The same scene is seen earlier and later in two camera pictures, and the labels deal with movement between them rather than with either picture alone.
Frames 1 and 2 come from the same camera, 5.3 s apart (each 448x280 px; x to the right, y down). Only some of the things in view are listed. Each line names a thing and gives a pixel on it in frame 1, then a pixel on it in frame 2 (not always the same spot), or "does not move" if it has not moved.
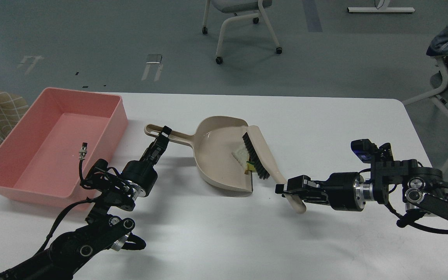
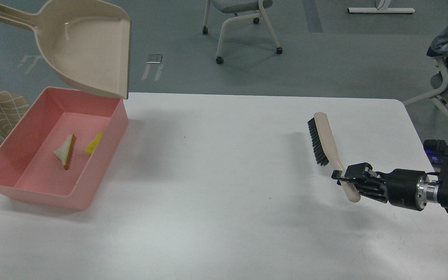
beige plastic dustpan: (216, 140) → (88, 42)
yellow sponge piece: (249, 167) → (91, 146)
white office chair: (239, 9) does not move
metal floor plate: (154, 58) does not move
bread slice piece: (242, 154) → (63, 152)
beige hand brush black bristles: (265, 164) → (325, 151)
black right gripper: (345, 191) → (410, 189)
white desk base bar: (381, 9) does not move
